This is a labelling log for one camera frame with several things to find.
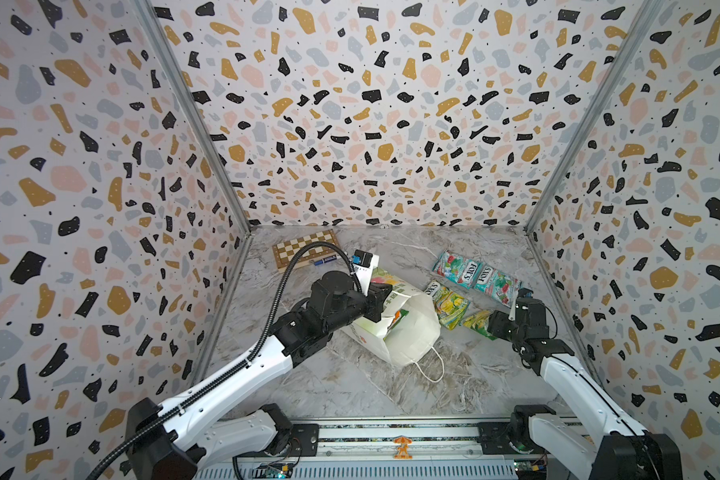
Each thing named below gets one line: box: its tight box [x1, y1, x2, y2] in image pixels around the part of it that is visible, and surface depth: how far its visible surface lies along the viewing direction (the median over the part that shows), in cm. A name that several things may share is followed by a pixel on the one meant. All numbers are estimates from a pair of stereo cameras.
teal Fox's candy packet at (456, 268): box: [432, 251, 481, 288], surface depth 108 cm
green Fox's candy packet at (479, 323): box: [464, 310, 497, 341], surface depth 90 cm
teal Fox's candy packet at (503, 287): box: [471, 263, 522, 308], surface depth 105 cm
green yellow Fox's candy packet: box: [424, 280, 471, 330], surface depth 99 cm
